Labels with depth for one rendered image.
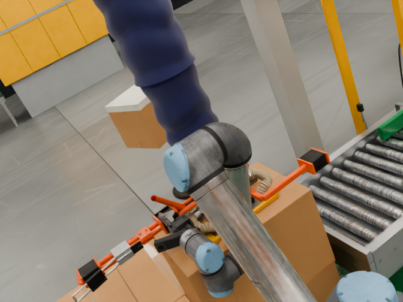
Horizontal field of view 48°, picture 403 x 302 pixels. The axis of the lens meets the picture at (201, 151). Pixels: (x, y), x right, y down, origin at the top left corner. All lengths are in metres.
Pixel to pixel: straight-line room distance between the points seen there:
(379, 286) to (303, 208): 0.65
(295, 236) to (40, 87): 7.54
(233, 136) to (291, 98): 2.01
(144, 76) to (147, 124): 1.90
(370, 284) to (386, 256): 0.81
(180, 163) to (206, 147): 0.09
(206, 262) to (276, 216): 0.42
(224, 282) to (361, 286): 0.49
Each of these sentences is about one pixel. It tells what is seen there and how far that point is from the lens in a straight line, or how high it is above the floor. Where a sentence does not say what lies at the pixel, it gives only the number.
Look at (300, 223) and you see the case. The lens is 1.92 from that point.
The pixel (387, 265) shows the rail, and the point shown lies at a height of 0.47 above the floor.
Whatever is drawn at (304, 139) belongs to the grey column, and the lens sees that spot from 3.36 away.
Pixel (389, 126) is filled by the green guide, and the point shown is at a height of 0.62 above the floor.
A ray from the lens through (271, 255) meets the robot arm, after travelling 1.19.
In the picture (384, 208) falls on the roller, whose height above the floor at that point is 0.54.
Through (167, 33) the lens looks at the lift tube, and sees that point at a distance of 1.56.
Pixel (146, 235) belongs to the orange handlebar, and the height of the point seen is 1.09.
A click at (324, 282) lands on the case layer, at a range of 2.18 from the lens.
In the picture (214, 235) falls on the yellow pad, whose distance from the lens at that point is 1.81.
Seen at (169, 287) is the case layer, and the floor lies 0.54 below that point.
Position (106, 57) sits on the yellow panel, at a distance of 9.19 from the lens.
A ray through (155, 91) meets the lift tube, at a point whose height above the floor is 1.57.
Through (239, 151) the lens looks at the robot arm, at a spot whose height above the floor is 1.45.
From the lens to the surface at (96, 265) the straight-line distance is 1.78.
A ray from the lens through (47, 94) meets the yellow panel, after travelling 9.05.
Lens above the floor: 2.03
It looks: 26 degrees down
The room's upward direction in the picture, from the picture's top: 25 degrees counter-clockwise
